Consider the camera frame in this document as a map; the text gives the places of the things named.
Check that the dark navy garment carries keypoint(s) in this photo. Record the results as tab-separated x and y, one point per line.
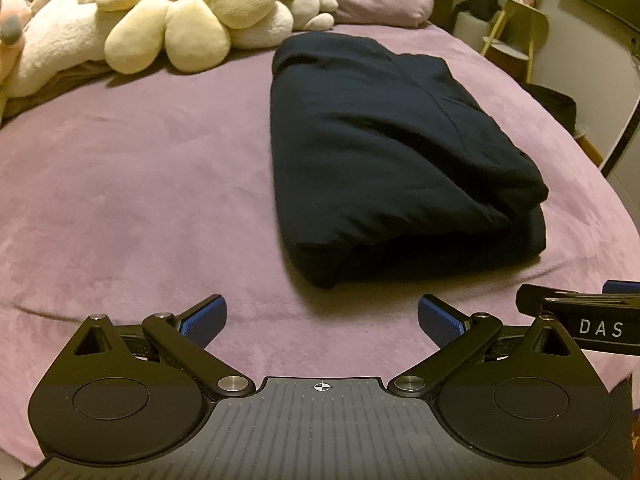
375	160

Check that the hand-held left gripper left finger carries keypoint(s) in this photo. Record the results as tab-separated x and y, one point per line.
200	319

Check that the yellow flower plush pillow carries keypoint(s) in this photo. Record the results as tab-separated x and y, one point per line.
195	25

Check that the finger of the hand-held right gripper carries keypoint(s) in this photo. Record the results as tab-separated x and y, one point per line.
540	297
622	287

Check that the yellow side table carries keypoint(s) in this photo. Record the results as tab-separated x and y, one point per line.
525	30

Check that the black bag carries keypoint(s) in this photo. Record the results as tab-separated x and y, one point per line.
552	107

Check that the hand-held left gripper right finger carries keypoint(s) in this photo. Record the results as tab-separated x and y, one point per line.
442	319

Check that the purple fleece blanket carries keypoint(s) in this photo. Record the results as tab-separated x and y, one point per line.
150	185

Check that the white round stool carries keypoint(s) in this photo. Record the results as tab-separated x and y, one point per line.
472	32

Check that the black cloth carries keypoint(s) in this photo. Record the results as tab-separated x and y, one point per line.
477	6

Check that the white plush toy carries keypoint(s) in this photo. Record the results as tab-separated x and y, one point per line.
55	35

